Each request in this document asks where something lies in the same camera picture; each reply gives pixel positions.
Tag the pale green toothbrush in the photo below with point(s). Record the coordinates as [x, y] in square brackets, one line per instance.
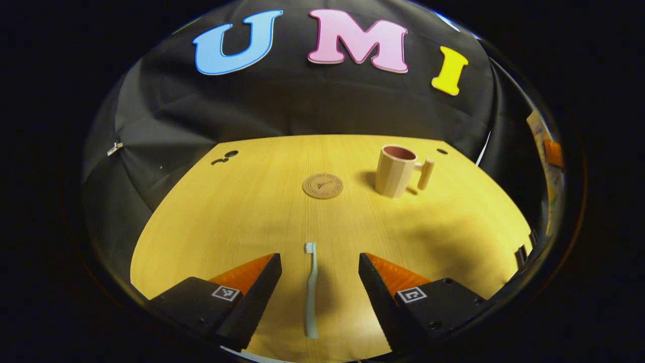
[312, 292]

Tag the silver clip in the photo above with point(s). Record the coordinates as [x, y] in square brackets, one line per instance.
[115, 148]

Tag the beige cup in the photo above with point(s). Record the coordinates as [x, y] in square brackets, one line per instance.
[393, 174]

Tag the black backdrop cloth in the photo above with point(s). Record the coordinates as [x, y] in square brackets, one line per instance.
[302, 101]

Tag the round brown coaster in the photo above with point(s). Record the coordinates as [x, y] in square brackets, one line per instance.
[322, 186]

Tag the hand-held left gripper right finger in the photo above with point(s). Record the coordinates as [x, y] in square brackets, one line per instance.
[380, 307]

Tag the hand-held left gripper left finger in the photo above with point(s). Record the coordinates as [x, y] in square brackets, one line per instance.
[252, 307]

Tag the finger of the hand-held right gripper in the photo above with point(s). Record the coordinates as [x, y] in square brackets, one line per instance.
[553, 154]

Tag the wooden desktop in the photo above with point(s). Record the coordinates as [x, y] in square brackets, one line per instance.
[227, 217]

